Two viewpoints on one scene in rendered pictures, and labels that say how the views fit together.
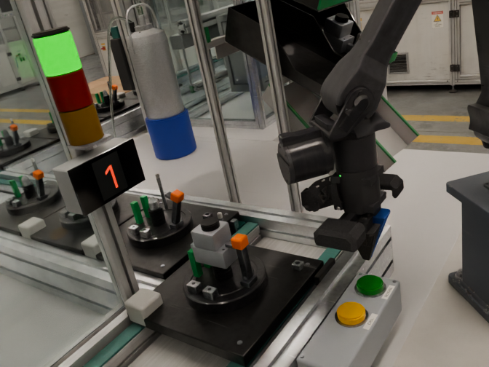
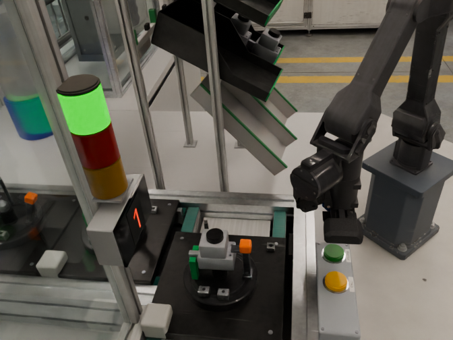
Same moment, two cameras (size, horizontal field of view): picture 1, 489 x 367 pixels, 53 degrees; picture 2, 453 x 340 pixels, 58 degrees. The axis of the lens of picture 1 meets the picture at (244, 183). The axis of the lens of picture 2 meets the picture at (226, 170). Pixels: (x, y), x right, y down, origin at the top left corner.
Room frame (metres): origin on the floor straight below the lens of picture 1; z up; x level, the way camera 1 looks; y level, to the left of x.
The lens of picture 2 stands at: (0.23, 0.28, 1.60)
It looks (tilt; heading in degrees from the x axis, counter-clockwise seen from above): 37 degrees down; 331
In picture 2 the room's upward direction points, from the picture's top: 5 degrees counter-clockwise
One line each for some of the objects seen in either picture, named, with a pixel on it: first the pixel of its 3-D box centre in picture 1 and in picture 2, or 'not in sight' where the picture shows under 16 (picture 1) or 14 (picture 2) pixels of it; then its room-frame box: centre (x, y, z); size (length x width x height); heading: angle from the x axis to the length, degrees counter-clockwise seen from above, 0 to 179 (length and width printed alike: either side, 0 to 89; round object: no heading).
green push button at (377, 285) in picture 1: (370, 287); (333, 253); (0.62, -0.16, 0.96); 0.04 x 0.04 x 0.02
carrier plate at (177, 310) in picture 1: (227, 290); (221, 282); (0.69, 0.06, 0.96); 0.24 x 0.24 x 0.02; 50
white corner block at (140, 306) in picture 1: (145, 306); (157, 320); (0.67, 0.20, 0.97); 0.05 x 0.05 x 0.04; 50
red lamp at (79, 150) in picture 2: (70, 89); (95, 142); (0.70, 0.21, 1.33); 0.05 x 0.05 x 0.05
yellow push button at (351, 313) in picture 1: (351, 315); (336, 282); (0.56, -0.11, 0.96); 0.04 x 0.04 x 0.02
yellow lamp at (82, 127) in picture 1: (81, 123); (105, 173); (0.70, 0.21, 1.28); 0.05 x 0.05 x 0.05
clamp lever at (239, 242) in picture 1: (239, 256); (241, 257); (0.66, 0.03, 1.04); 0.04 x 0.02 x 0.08; 50
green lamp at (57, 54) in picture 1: (57, 53); (84, 106); (0.70, 0.21, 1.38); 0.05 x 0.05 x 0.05
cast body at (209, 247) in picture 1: (209, 239); (210, 247); (0.69, 0.07, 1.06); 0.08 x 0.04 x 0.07; 51
